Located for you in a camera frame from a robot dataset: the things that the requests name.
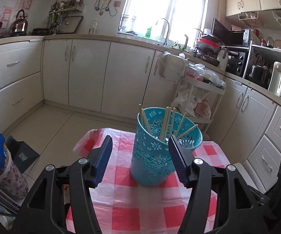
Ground bunch of wooden chopsticks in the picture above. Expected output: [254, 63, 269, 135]
[138, 104, 199, 143]

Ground white hanging bin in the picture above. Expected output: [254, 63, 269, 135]
[158, 52, 189, 83]

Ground floral patterned container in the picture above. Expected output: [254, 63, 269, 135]
[0, 161, 29, 200]

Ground red checked tablecloth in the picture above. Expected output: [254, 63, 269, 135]
[66, 127, 232, 234]

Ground white counter shelf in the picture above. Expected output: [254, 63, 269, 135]
[243, 41, 281, 90]

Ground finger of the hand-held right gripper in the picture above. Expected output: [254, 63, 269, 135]
[246, 185, 281, 221]

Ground dark cutting board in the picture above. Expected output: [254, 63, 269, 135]
[58, 16, 84, 34]

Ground black frying pan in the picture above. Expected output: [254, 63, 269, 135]
[31, 27, 54, 36]

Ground black pot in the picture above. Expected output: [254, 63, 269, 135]
[248, 65, 272, 88]

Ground white plastic bag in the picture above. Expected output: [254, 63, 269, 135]
[173, 89, 204, 117]

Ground black microwave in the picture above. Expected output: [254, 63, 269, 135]
[211, 18, 251, 47]

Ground chrome sink faucet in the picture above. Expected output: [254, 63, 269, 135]
[156, 18, 170, 47]

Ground stack of pans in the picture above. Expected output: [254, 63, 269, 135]
[194, 35, 226, 66]

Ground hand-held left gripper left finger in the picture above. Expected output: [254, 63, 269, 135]
[9, 135, 113, 234]

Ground black toaster oven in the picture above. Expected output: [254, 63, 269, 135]
[224, 50, 249, 77]

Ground steel kettle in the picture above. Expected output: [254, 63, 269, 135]
[10, 9, 29, 33]

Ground clear plastic bags of food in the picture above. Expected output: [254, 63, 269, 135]
[184, 63, 227, 89]

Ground green vegetables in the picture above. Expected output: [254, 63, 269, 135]
[170, 43, 191, 53]

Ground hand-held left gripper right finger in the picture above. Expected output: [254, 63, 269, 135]
[168, 135, 270, 234]

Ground clear plastic bottle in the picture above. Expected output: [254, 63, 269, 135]
[89, 18, 98, 35]

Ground pink plastic bag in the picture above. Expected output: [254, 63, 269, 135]
[195, 99, 212, 119]

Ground long cream base cabinets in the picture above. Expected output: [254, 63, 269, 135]
[0, 34, 194, 134]

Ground pink wall stickers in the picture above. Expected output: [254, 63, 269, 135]
[0, 0, 35, 30]

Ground teal floral utensil holder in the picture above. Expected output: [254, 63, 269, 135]
[130, 106, 203, 188]

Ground white electric thermo pot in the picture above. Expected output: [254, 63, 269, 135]
[268, 62, 281, 97]

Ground wall rack of condiment bottles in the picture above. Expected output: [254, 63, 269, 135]
[48, 0, 85, 15]

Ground white plastic jug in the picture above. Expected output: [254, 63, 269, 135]
[216, 47, 228, 71]

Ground white storage trolley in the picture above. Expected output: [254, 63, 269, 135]
[171, 74, 227, 139]

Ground black box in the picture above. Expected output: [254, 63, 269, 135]
[5, 136, 41, 173]

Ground cream base cabinets with drawers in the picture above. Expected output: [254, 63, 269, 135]
[218, 78, 281, 193]

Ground kitchen window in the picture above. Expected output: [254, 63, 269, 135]
[118, 0, 221, 45]

